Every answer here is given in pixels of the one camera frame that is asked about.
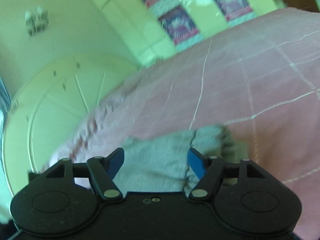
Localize grey sweatpants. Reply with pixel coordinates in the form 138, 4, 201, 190
114, 125, 249, 194

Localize pink pillow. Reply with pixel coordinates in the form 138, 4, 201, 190
41, 97, 128, 189

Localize white wooden headboard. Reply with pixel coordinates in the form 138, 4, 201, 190
2, 54, 138, 194

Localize pink checked bed sheet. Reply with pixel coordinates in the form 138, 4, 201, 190
106, 8, 319, 239

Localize grey curtain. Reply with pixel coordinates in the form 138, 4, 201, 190
0, 77, 11, 134

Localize lower left red poster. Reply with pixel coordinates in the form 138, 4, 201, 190
158, 5, 200, 45

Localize white built-in wardrobe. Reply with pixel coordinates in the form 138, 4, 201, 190
91, 0, 285, 66

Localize metal wall hook ornament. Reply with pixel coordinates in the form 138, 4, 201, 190
24, 7, 49, 37

